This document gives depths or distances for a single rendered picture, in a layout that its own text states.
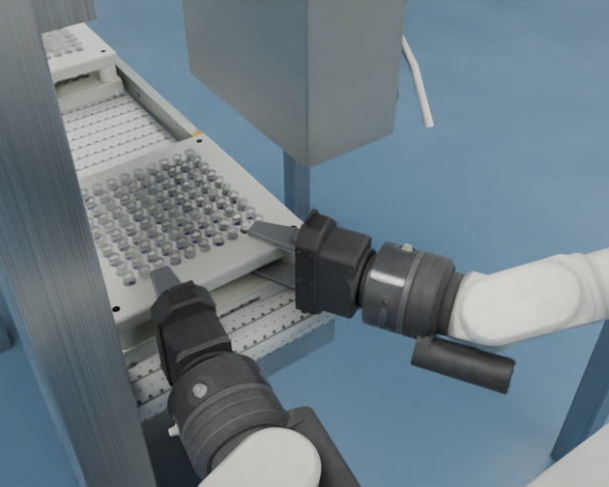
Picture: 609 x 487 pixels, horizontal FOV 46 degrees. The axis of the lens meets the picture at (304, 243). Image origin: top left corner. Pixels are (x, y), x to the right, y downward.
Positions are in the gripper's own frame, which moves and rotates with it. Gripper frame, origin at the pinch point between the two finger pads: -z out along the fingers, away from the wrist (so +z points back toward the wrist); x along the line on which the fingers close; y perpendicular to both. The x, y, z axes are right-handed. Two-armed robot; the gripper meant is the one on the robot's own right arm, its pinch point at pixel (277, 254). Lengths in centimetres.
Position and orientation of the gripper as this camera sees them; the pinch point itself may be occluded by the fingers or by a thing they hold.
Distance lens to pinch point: 77.8
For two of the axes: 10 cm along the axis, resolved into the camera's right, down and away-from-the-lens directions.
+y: 3.8, -6.1, 6.9
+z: 9.2, 2.6, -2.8
